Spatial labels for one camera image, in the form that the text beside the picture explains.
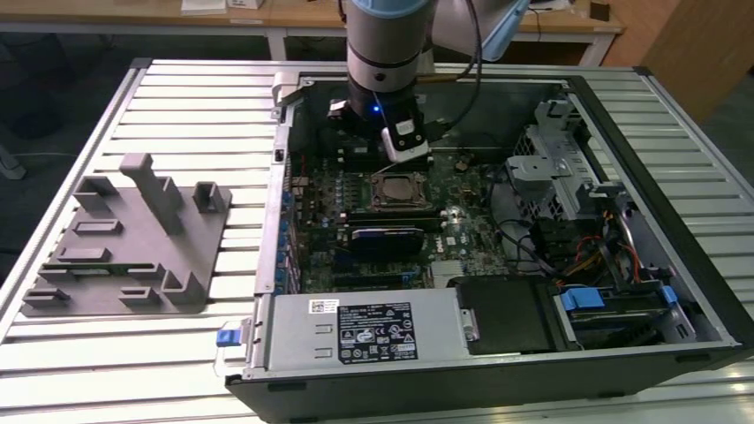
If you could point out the silver power supply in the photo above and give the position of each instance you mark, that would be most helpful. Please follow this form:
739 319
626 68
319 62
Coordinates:
293 335

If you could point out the silver chipset heatsink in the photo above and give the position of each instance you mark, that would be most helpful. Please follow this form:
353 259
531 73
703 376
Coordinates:
447 274

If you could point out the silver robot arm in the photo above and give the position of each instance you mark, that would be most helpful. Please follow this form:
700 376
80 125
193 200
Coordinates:
383 66

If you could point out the black plastic shroud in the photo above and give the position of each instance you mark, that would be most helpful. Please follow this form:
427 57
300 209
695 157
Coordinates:
506 318

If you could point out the green motherboard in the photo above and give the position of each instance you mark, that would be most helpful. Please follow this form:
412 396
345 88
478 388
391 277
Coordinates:
476 234

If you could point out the CPU socket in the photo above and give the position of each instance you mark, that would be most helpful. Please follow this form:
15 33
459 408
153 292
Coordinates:
372 204

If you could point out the white camera with black plate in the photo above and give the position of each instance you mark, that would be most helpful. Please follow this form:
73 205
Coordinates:
406 152

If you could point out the hard disk in blue carrier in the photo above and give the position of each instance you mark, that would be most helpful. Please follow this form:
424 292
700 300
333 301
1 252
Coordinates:
579 300

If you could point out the brown wooden cabinet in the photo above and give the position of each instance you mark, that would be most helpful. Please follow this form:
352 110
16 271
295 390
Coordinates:
695 53

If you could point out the small white box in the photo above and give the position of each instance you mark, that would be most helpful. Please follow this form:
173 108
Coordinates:
244 3

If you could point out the black PC case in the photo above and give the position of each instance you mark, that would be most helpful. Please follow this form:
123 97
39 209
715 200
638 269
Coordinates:
412 397

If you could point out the black RAM slot bank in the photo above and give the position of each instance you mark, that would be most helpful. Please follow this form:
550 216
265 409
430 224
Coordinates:
361 161
391 219

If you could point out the silver drive cage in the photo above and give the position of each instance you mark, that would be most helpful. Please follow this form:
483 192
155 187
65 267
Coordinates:
539 170

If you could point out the black graphics card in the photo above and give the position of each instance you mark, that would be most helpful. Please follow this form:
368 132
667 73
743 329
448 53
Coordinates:
388 243

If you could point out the grey parts rack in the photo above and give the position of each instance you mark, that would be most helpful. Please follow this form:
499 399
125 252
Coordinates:
147 274

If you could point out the small black box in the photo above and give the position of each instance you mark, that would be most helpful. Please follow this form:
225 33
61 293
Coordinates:
600 9

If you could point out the white paper box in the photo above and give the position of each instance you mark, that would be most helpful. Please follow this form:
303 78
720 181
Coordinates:
203 4

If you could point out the blue plastic latch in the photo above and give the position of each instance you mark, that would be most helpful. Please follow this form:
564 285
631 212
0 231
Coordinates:
667 296

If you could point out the wooden desk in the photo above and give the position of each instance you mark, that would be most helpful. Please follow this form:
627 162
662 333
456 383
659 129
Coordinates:
147 20

